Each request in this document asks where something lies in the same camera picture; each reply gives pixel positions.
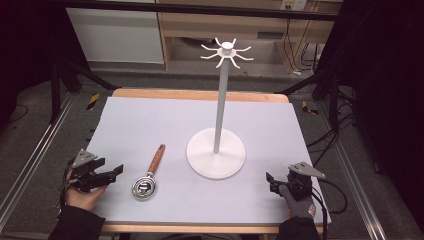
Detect black curtain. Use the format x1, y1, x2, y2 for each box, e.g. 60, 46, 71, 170
316, 0, 424, 231
0, 0, 91, 121

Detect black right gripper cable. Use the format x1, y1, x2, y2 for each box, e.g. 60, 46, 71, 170
310, 179, 349, 240

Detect black frame bar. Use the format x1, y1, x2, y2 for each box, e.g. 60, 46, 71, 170
63, 0, 338, 22

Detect black floor cables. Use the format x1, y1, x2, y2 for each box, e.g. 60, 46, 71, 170
305, 96, 359, 168

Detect white hook stand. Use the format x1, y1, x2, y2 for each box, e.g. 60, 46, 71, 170
185, 37, 255, 181

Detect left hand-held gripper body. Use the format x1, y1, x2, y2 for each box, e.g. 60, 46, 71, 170
68, 148, 117, 193

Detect black metal stand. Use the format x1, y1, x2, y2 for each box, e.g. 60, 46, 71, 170
274, 66, 358, 129
49, 59, 119, 124

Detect aluminium floor rail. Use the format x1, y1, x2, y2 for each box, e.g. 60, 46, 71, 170
316, 99, 389, 240
0, 93, 77, 231

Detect person's left hand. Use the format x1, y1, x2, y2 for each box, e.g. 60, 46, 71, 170
64, 170, 108, 212

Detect person's right hand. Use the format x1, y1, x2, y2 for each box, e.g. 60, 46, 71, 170
278, 184, 317, 221

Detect metal scoop with wooden handle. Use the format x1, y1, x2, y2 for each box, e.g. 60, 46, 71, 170
130, 143, 167, 202

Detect white cabinet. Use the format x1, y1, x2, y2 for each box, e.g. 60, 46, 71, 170
65, 0, 165, 65

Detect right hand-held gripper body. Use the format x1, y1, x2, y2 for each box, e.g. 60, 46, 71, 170
278, 161, 327, 202

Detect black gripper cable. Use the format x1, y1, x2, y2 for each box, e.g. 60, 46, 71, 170
310, 179, 349, 240
58, 159, 75, 209

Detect pale blue table mat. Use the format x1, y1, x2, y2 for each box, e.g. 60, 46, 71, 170
85, 96, 332, 225

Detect wall power socket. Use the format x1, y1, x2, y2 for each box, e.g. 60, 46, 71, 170
280, 0, 307, 12

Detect yellow black striped tape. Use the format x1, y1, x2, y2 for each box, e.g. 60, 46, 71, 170
301, 100, 319, 116
86, 93, 101, 111

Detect black hanging cables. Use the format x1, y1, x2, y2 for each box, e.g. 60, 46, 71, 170
283, 18, 323, 76

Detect wooden table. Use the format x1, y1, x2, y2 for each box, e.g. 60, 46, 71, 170
99, 87, 325, 235

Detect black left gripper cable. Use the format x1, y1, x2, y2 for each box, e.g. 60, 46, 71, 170
58, 159, 75, 209

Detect wooden desk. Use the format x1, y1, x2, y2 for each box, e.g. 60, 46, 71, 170
156, 0, 343, 73

